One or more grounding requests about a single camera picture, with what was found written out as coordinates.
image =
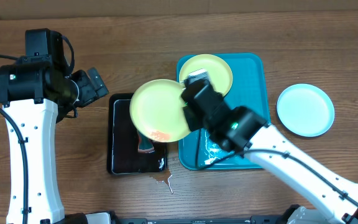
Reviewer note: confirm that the yellow plate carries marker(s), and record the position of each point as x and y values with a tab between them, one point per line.
219	72
156	110

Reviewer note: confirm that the light blue plate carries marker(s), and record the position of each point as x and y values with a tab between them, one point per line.
305	110

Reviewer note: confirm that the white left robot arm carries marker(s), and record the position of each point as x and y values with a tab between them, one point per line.
37	93

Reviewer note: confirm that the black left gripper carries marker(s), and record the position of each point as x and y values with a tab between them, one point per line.
89	94

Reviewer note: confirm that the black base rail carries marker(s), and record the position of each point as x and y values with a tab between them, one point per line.
255	219

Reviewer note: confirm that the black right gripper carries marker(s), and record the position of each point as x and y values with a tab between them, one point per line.
220	101

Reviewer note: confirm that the black water tray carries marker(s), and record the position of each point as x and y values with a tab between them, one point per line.
123	157

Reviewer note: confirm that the orange green scrub sponge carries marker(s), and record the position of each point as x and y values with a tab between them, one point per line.
145	145

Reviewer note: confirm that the teal serving tray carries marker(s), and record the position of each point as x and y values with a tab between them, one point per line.
248	89

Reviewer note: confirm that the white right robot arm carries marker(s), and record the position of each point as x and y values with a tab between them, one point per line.
242	132

